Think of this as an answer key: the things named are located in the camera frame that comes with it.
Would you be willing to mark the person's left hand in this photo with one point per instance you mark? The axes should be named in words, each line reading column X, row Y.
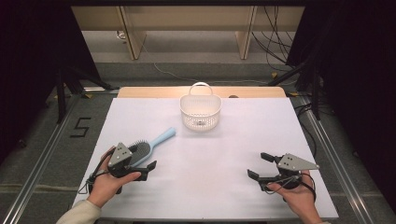
column 106, row 186

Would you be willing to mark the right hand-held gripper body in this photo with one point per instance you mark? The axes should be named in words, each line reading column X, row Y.
column 292, row 163

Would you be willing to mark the white plastic basket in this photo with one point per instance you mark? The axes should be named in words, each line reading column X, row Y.
column 200, row 109

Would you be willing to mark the black metal stand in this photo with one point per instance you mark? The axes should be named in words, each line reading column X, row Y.
column 62, row 93
column 314, row 93

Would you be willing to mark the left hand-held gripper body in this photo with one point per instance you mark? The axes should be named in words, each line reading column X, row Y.
column 120, row 155

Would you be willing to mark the white table sheet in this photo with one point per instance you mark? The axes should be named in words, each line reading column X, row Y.
column 202, row 174

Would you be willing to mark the person's right hand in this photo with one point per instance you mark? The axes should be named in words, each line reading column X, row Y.
column 295, row 196

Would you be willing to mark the metal floor rail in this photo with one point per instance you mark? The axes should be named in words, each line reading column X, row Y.
column 339, row 168
column 40, row 168

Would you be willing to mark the dark curtain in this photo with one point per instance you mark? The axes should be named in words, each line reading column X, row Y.
column 358, row 77
column 31, row 62

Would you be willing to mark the light blue hairbrush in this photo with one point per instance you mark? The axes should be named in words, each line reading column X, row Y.
column 162, row 138

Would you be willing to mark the beige wooden desk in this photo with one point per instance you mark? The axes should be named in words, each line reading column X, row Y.
column 186, row 18

